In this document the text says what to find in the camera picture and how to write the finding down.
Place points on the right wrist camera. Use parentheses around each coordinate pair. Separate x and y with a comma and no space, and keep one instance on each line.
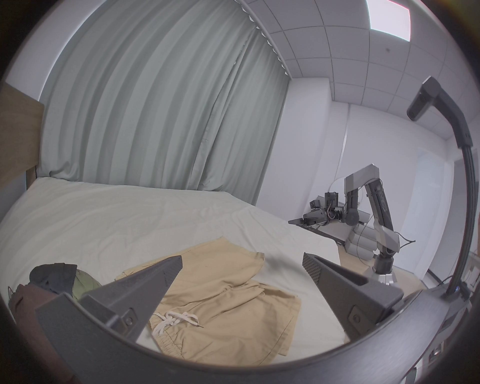
(316,204)

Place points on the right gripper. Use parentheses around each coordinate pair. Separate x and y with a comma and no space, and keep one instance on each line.
(322,218)

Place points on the ceiling light panel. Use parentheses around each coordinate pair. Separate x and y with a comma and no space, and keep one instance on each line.
(388,17)

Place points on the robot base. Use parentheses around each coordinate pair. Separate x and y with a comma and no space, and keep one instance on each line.
(358,245)

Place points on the dark brown garment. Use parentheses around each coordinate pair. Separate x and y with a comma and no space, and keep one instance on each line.
(26,326)

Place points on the olive green garment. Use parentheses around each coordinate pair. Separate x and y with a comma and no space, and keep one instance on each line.
(84,281)

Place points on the bed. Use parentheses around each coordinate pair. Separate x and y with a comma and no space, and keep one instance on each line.
(150,217)

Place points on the tan shorts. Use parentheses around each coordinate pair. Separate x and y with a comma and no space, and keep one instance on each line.
(225,300)

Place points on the black garment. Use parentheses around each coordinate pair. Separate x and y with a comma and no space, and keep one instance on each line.
(52,275)

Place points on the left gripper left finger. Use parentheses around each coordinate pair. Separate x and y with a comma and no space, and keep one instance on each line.
(131,300)

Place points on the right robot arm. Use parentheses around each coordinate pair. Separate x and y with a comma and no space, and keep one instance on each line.
(380,210)

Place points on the pale green curtain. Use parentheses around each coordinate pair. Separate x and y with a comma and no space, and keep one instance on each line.
(247,131)
(131,112)

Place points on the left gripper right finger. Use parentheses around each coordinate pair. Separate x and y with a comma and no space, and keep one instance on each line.
(352,300)

